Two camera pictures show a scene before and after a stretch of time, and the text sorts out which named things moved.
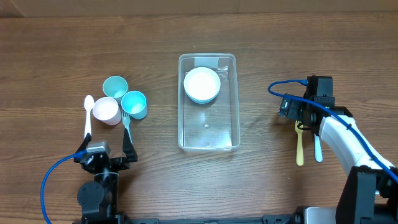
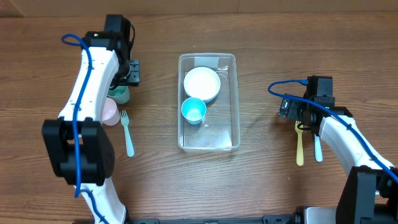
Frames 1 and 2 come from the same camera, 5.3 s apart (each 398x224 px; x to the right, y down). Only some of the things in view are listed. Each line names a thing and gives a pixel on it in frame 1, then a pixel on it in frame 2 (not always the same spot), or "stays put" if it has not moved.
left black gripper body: x=118 y=162 to x=125 y=72
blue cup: x=134 y=102 to x=193 y=110
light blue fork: x=318 y=152 stays put
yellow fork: x=300 y=159 stays put
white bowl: x=202 y=83 stays put
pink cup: x=106 y=109 stays put
